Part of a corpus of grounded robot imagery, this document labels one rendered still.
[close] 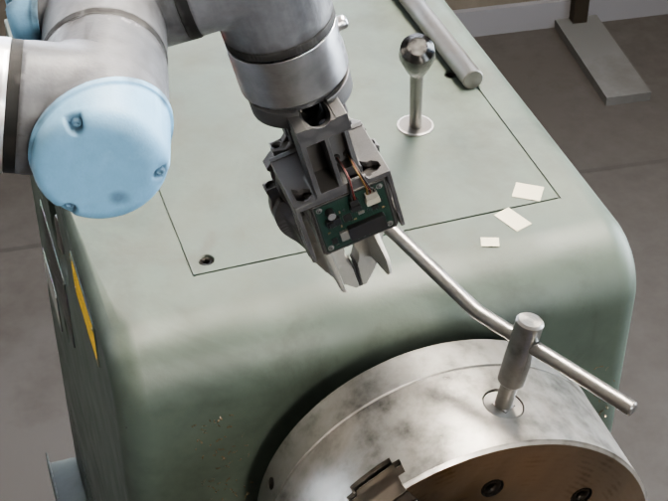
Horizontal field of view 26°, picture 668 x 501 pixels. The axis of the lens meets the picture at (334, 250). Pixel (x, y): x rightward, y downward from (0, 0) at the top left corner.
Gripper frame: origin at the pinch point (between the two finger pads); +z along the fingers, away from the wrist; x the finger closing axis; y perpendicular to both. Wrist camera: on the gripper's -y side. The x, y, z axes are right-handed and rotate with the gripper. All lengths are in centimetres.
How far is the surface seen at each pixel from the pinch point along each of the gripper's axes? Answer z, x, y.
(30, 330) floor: 125, -50, -151
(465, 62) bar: 11.6, 21.4, -33.2
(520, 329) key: 4.6, 9.6, 8.7
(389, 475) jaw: 12.1, -3.7, 10.6
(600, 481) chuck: 20.9, 12.3, 12.8
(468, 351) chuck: 12.2, 6.7, 2.0
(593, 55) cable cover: 162, 104, -207
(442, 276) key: 3.4, 6.3, 1.5
